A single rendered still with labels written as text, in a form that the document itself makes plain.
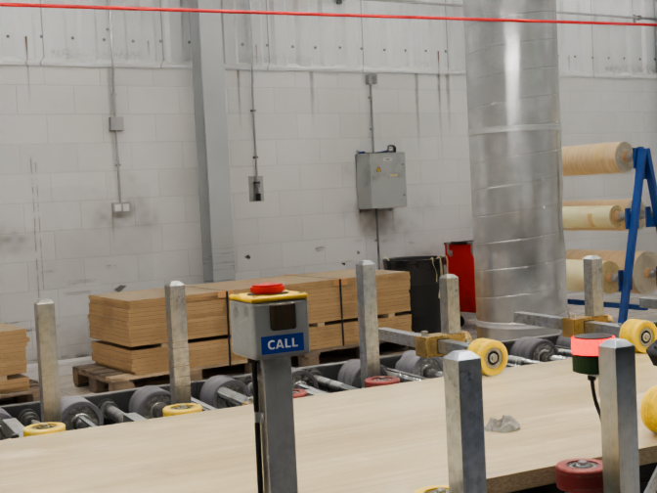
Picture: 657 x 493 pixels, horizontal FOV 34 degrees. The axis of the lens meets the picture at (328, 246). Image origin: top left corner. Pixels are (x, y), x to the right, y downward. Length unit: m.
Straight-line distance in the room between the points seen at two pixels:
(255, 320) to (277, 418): 0.12
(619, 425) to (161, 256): 7.53
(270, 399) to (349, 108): 8.65
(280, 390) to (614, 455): 0.51
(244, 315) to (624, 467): 0.59
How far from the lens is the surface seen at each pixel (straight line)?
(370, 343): 2.52
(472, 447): 1.37
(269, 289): 1.21
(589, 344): 1.52
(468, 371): 1.35
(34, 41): 8.63
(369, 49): 10.02
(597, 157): 8.76
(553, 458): 1.74
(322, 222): 9.60
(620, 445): 1.52
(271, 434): 1.23
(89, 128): 8.67
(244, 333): 1.21
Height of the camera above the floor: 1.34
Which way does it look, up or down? 3 degrees down
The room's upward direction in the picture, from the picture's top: 3 degrees counter-clockwise
